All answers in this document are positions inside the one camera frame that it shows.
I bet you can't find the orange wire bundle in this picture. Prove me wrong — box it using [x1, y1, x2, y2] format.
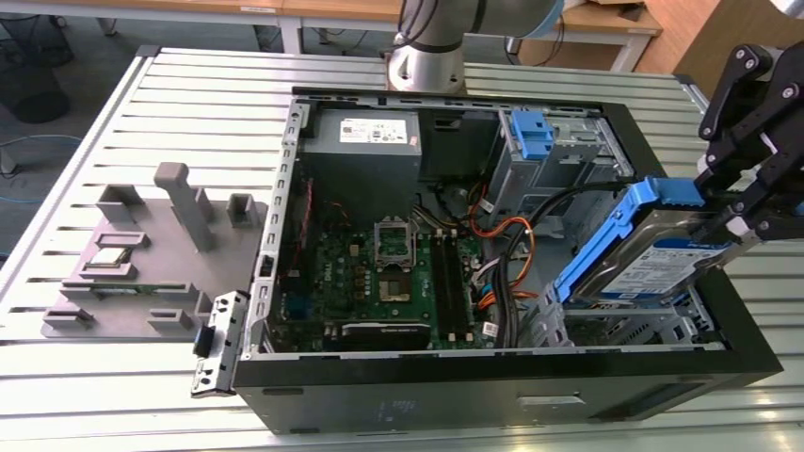
[466, 216, 541, 312]

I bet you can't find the square chipset chip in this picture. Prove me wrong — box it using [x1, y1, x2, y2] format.
[377, 276, 414, 303]

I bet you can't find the green Dell motherboard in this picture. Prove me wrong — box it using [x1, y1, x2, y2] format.
[274, 220, 504, 352]

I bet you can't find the silver CPU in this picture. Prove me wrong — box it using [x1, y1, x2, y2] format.
[82, 249, 132, 272]

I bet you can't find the blue drive latch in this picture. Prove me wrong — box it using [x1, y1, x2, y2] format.
[510, 110, 554, 161]

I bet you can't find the black open PC case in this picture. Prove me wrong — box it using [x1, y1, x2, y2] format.
[230, 84, 786, 437]

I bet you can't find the thin grey wire bundle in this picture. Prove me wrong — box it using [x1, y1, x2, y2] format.
[466, 256, 504, 284]

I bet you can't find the wooden cabinet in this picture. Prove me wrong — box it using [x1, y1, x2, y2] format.
[633, 0, 804, 133]

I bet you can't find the black RAM slot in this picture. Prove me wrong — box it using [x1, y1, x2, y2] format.
[449, 229, 477, 343]
[429, 229, 454, 343]

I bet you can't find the hinged metal slot bracket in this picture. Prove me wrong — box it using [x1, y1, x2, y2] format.
[186, 290, 249, 399]

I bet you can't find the metal disk bay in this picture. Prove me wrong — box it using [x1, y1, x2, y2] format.
[526, 277, 717, 349]

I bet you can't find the grey parts rack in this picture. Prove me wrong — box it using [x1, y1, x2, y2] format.
[40, 162, 269, 340]

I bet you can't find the grey power supply unit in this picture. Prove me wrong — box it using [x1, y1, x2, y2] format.
[294, 108, 425, 234]

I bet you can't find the metal drive cage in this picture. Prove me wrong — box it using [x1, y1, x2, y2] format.
[489, 107, 633, 222]

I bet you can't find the hard disk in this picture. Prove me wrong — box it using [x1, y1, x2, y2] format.
[552, 177, 736, 302]

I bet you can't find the black graphics card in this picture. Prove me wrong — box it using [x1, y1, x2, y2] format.
[325, 319, 434, 352]

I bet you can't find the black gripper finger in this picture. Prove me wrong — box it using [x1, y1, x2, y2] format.
[693, 77, 804, 246]
[693, 44, 781, 199]

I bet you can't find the blue floor cable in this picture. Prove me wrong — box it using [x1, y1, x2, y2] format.
[0, 134, 82, 148]

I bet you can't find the green RAM stick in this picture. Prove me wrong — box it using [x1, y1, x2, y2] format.
[86, 284, 158, 299]

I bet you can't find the CPU socket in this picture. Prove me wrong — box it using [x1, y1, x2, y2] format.
[373, 215, 420, 273]

